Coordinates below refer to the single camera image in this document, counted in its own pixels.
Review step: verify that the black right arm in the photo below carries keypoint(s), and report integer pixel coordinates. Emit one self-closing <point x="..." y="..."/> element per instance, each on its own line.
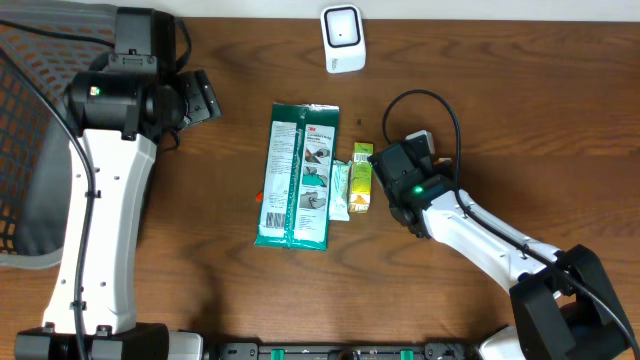
<point x="563" y="302"/>

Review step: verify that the white teal wipes packet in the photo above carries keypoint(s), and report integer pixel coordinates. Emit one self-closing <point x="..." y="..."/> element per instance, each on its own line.
<point x="338" y="203"/>

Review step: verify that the green white 3M packet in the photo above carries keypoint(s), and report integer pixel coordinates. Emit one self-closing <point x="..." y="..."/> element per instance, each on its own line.
<point x="296" y="192"/>

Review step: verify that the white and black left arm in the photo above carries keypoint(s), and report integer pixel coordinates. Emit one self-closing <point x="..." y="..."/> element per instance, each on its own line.
<point x="114" y="115"/>

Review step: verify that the small orange candy box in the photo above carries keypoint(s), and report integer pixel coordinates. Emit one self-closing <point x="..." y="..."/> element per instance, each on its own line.
<point x="444" y="162"/>

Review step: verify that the grey plastic mesh basket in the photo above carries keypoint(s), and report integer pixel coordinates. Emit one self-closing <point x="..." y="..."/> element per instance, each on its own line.
<point x="49" y="42"/>

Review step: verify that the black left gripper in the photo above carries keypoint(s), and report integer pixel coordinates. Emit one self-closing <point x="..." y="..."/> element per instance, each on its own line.
<point x="206" y="100"/>

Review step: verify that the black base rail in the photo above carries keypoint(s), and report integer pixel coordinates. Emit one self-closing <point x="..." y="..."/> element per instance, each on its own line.
<point x="427" y="351"/>

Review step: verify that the green snack box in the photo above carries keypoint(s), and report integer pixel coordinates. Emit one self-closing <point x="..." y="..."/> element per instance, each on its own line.
<point x="360" y="178"/>

